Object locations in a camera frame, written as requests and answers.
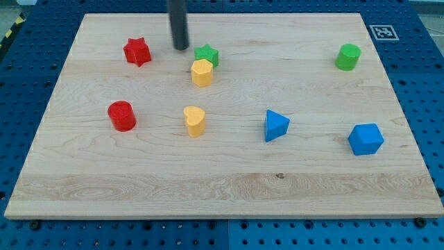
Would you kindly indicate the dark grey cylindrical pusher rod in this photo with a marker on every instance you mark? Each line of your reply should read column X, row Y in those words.
column 177, row 10

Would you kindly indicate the yellow heart block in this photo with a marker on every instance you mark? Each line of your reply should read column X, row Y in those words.
column 194, row 120

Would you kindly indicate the blue triangle block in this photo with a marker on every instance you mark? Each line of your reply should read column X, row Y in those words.
column 276, row 125

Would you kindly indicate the green star block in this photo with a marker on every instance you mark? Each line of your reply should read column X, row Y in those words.
column 208, row 53

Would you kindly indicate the red star block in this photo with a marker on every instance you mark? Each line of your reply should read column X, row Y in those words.
column 137, row 51

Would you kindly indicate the yellow hexagon block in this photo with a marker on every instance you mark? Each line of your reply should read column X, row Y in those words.
column 202, row 73

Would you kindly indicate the red cylinder block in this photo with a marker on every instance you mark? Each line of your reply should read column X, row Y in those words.
column 122, row 116

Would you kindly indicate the light wooden board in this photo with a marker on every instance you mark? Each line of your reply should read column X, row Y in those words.
column 80, row 167

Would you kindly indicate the green cylinder block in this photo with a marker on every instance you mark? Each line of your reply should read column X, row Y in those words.
column 348, row 57

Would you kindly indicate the white fiducial marker tag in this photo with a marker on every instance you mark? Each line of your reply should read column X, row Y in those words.
column 384, row 32

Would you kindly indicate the blue cube block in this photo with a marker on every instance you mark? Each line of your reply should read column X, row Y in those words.
column 365, row 139

